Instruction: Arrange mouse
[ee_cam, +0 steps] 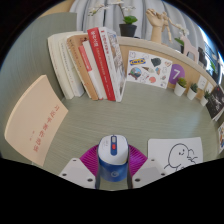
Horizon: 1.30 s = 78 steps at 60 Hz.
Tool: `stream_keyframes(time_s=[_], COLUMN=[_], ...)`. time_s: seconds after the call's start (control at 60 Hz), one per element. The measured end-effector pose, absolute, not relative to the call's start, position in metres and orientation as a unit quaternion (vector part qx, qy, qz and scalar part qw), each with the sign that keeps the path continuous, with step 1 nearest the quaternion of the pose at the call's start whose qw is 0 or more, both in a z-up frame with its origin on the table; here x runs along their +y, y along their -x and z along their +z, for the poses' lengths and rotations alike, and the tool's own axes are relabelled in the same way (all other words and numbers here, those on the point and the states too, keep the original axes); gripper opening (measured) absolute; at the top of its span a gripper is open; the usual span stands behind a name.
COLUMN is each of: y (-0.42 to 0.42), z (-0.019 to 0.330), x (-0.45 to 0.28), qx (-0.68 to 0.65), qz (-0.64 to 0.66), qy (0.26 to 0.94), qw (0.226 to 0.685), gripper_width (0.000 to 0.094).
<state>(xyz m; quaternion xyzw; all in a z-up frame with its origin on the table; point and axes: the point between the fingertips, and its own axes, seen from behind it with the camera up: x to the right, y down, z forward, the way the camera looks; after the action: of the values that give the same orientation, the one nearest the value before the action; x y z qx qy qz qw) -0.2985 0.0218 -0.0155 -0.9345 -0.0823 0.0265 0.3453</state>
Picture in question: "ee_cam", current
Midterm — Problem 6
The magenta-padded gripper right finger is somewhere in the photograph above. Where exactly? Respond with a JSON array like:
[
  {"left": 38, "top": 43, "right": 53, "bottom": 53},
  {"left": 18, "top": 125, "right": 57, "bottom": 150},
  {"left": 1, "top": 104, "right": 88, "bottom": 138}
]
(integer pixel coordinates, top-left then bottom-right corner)
[{"left": 127, "top": 144, "right": 167, "bottom": 190}]

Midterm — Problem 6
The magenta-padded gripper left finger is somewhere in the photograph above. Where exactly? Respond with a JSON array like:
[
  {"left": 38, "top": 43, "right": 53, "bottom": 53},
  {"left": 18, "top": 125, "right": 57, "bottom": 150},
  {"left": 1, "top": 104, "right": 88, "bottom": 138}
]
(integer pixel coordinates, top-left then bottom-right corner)
[{"left": 58, "top": 144, "right": 101, "bottom": 190}]

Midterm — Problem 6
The blue and white computer mouse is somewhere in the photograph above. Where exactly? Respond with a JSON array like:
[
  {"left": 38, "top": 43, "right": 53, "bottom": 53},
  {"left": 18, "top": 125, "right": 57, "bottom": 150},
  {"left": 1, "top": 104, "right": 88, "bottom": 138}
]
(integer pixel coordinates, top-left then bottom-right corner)
[{"left": 96, "top": 134, "right": 130, "bottom": 183}]

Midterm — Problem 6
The white mouse pad with drawing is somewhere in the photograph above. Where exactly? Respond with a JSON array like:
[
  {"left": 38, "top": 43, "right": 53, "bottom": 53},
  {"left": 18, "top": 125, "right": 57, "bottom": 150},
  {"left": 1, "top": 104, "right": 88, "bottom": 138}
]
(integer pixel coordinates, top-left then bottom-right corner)
[{"left": 147, "top": 136, "right": 204, "bottom": 174}]

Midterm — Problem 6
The beige thin book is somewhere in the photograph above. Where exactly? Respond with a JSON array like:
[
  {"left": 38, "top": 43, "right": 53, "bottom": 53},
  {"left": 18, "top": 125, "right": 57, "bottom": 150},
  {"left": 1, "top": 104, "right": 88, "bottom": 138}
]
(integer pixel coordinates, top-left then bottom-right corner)
[{"left": 3, "top": 74, "right": 69, "bottom": 167}]

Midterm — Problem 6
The small succulent in white pot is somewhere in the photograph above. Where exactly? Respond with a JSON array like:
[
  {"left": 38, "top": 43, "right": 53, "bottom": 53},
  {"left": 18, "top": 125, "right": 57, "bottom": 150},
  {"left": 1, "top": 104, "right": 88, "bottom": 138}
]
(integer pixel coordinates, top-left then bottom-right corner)
[
  {"left": 199, "top": 89, "right": 212, "bottom": 107},
  {"left": 186, "top": 82, "right": 199, "bottom": 101},
  {"left": 173, "top": 77, "right": 188, "bottom": 98}
]

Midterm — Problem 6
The white book with red label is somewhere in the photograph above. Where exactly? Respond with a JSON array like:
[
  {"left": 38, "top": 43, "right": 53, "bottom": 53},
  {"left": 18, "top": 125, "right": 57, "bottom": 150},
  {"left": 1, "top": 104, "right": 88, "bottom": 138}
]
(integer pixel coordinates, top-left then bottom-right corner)
[{"left": 78, "top": 40, "right": 108, "bottom": 101}]

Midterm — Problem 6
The black-covered book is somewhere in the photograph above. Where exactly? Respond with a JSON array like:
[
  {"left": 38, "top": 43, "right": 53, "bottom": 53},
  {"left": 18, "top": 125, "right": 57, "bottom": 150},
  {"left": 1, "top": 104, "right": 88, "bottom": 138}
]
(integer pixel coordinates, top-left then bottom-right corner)
[{"left": 205, "top": 85, "right": 224, "bottom": 121}]

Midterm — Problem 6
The round purple number sign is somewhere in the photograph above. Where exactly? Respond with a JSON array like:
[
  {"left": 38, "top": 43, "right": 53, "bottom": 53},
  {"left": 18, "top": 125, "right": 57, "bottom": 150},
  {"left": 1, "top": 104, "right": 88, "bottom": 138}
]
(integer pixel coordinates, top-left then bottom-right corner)
[{"left": 168, "top": 63, "right": 186, "bottom": 86}]

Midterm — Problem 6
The white card with stickers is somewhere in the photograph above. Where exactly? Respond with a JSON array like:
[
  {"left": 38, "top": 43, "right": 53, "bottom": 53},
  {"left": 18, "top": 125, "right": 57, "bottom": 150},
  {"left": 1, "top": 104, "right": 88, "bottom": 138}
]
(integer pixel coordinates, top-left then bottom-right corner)
[{"left": 126, "top": 50, "right": 173, "bottom": 90}]

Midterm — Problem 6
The brown-covered book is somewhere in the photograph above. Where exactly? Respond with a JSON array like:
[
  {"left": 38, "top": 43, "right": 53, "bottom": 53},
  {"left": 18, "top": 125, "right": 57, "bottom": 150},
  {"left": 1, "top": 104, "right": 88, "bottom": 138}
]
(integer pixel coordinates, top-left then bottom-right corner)
[{"left": 65, "top": 33, "right": 100, "bottom": 101}]

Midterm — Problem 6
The thick white book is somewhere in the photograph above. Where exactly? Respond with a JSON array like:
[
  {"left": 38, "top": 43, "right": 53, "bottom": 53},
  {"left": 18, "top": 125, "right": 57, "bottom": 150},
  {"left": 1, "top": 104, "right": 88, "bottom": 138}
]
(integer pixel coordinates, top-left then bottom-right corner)
[{"left": 47, "top": 31, "right": 86, "bottom": 100}]

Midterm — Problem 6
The book with picture cover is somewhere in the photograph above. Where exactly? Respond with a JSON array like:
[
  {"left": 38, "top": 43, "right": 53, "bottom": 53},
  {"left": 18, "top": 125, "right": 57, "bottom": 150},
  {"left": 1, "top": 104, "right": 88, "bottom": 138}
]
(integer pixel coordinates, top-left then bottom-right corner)
[{"left": 98, "top": 26, "right": 127, "bottom": 103}]

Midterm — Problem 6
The white orchid in black pot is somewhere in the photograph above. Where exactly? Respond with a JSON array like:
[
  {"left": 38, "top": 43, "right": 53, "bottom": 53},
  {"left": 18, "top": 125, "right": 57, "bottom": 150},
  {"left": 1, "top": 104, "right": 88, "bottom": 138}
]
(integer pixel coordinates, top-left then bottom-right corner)
[
  {"left": 87, "top": 0, "right": 139, "bottom": 38},
  {"left": 208, "top": 58, "right": 221, "bottom": 83}
]

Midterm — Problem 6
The black wooden horse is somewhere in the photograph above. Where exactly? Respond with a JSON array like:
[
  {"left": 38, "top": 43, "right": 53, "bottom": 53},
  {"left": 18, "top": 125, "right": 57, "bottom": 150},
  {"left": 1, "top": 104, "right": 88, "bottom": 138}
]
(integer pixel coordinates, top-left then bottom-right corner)
[{"left": 197, "top": 46, "right": 208, "bottom": 68}]

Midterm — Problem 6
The green desk partition panel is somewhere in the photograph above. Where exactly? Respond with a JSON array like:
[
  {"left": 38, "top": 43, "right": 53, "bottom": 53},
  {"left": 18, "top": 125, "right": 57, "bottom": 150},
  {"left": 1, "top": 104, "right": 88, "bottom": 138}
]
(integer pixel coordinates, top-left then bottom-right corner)
[{"left": 0, "top": 12, "right": 78, "bottom": 161}]

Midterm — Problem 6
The pink wooden horse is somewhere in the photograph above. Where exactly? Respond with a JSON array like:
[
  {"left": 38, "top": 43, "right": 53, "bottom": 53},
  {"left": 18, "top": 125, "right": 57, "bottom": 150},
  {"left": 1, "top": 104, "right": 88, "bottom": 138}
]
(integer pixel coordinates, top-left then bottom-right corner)
[{"left": 179, "top": 34, "right": 199, "bottom": 63}]

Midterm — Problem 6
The dark-framed window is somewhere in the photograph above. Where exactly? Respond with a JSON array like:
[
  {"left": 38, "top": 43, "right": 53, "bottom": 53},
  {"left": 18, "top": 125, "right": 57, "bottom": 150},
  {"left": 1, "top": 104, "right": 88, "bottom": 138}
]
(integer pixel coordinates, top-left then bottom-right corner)
[{"left": 196, "top": 23, "right": 224, "bottom": 78}]

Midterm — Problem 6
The wooden hand model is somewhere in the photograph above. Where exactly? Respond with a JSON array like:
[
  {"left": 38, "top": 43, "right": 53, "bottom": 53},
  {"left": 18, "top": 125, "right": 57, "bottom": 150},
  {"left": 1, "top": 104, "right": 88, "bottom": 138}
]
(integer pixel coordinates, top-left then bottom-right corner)
[{"left": 145, "top": 8, "right": 165, "bottom": 44}]

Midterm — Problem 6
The white orchid plant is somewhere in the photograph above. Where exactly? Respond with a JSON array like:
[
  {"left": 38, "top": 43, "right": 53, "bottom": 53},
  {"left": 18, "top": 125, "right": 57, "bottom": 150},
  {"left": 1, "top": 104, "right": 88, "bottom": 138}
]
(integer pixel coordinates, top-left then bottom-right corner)
[{"left": 174, "top": 23, "right": 190, "bottom": 47}]

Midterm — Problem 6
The grey curtain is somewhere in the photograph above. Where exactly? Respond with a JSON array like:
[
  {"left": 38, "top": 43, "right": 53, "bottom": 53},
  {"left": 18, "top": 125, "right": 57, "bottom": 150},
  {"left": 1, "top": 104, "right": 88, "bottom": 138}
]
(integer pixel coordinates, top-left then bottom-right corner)
[{"left": 68, "top": 0, "right": 204, "bottom": 44}]

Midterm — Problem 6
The white wall socket plate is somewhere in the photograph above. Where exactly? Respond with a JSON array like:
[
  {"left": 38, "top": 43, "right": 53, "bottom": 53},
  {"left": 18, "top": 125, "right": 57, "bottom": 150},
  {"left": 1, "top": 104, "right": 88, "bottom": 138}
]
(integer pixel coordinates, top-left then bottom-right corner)
[
  {"left": 197, "top": 74, "right": 208, "bottom": 90},
  {"left": 205, "top": 81, "right": 215, "bottom": 94}
]

